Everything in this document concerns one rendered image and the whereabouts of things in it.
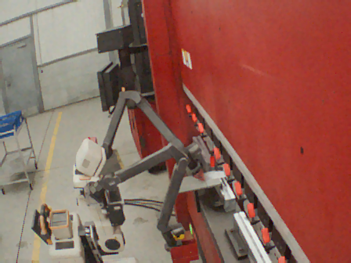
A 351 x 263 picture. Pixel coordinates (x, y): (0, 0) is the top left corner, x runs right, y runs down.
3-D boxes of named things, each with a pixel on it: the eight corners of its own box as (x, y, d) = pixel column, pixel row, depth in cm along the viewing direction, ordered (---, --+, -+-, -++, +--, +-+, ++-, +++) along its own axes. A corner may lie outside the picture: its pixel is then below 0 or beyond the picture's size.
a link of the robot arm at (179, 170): (177, 152, 198) (179, 157, 187) (188, 155, 198) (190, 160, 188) (155, 224, 204) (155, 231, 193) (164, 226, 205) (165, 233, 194)
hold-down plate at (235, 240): (225, 232, 194) (225, 228, 193) (234, 229, 195) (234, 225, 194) (237, 260, 166) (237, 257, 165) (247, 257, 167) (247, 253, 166)
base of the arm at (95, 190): (87, 185, 198) (88, 194, 186) (95, 174, 197) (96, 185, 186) (99, 193, 201) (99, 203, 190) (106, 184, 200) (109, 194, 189)
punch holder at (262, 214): (255, 229, 143) (256, 198, 137) (273, 224, 143) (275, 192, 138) (265, 247, 129) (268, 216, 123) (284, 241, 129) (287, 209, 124)
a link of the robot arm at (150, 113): (132, 97, 235) (128, 96, 225) (139, 91, 235) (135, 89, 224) (179, 153, 233) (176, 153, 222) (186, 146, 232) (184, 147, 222)
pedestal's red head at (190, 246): (168, 247, 221) (164, 227, 215) (193, 243, 223) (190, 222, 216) (172, 264, 202) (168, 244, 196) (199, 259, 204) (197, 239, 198)
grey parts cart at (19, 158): (10, 172, 534) (-4, 120, 501) (39, 166, 545) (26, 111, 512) (1, 196, 451) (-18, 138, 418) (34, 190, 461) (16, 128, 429)
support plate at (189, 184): (172, 180, 239) (172, 179, 239) (214, 172, 242) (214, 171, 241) (177, 193, 223) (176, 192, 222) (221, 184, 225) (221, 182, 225)
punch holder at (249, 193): (243, 208, 161) (243, 177, 156) (260, 203, 162) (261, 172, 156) (252, 224, 147) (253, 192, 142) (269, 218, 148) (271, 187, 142)
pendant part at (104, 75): (112, 97, 356) (107, 62, 344) (124, 95, 355) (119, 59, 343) (102, 112, 314) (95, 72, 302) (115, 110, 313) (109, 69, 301)
